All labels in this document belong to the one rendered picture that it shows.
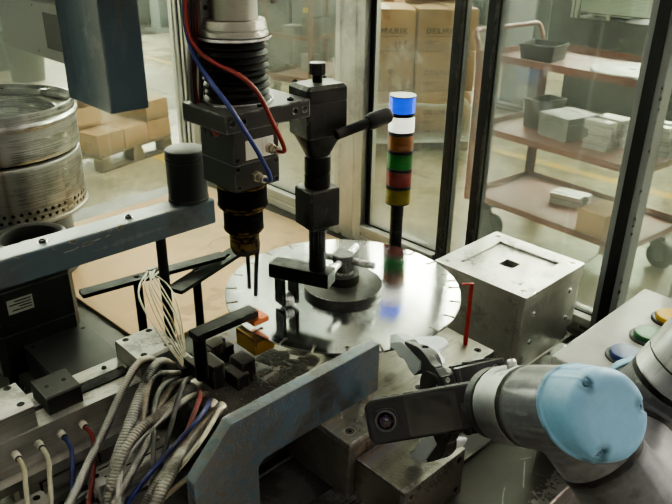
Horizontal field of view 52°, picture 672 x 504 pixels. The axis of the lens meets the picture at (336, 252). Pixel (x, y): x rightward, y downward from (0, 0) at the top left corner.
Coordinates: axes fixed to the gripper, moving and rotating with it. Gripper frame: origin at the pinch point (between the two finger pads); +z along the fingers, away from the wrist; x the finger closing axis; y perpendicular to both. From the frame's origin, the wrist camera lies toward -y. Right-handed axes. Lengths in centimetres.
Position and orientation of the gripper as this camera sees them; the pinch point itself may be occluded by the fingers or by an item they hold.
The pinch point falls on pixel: (397, 398)
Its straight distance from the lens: 88.1
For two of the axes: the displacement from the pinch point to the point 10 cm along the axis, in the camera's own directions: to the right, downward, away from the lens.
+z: -3.4, 1.5, 9.3
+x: -1.8, -9.8, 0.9
